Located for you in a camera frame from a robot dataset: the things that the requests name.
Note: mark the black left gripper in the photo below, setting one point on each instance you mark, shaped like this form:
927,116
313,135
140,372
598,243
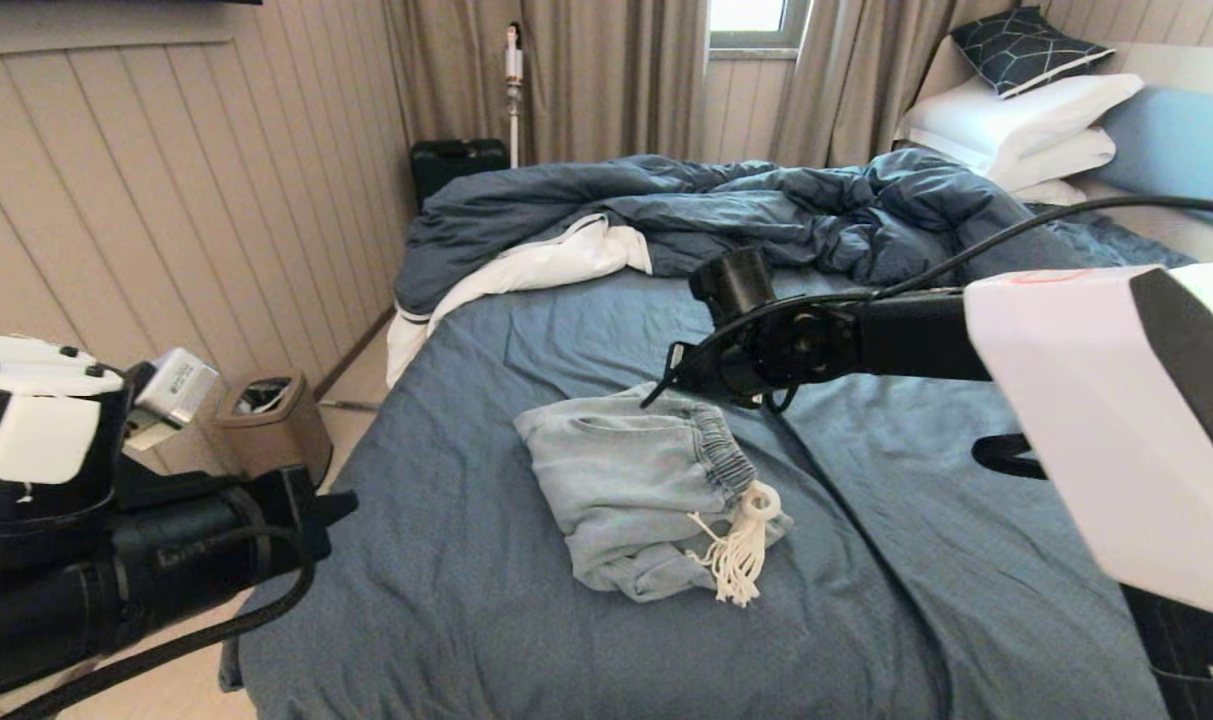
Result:
216,550

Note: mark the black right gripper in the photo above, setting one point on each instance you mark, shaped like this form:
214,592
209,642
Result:
776,350

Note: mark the light blue denim shorts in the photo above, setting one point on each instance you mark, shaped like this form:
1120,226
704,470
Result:
636,480

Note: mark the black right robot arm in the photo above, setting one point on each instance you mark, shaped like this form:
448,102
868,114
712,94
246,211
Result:
1086,400

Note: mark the brown trash bin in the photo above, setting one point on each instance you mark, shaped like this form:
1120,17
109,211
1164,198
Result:
276,430

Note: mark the blue bed sheet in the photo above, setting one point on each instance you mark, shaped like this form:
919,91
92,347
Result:
466,620

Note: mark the dark blue white-lined duvet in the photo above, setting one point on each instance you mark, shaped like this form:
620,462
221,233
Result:
586,215

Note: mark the black hard suitcase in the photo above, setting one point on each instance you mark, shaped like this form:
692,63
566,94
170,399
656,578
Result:
456,165

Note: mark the wide beige curtain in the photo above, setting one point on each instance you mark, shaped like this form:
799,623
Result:
586,80

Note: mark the white stick vacuum cleaner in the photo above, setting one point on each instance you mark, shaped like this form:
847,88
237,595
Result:
512,90

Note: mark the narrow beige curtain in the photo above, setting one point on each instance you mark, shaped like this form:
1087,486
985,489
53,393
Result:
856,80

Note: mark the small white pillow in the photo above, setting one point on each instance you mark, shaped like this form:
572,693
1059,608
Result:
1051,192

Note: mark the large white pillow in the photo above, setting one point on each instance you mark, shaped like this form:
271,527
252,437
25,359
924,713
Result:
1016,115

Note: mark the flat white pillow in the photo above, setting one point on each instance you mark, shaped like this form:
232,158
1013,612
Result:
1061,157

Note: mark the dark geometric patterned cushion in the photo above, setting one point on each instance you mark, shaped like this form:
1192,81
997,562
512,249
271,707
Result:
1026,45

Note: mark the light blue padded headboard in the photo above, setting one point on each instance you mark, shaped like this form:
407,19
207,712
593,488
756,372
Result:
1181,150

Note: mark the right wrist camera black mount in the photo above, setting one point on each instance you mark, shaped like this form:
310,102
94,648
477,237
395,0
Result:
734,282

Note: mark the left wrist camera white cap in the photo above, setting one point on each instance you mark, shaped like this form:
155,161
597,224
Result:
36,400

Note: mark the window with grey frame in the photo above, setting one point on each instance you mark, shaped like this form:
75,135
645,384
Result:
751,20

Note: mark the beige bed frame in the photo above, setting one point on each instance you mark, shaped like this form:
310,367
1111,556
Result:
1176,230

